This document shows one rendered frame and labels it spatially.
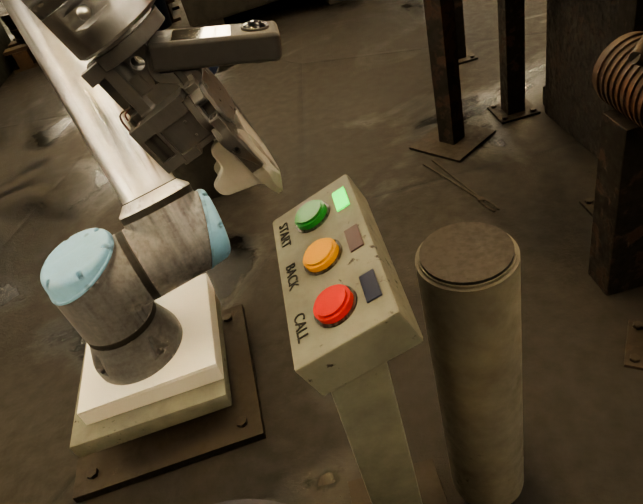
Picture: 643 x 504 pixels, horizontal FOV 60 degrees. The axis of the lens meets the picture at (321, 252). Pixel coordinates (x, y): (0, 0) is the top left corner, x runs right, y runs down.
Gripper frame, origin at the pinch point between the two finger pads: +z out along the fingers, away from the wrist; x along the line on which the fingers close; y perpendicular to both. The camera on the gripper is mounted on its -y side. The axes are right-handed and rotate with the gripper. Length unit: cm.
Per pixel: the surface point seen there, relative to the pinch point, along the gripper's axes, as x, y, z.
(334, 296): 14.7, -0.5, 5.6
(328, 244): 7.3, -1.3, 5.6
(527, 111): -112, -51, 88
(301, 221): 0.9, 1.1, 5.6
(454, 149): -102, -24, 78
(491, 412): 9.1, -3.6, 42.2
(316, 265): 8.9, 0.7, 5.9
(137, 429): -19, 60, 37
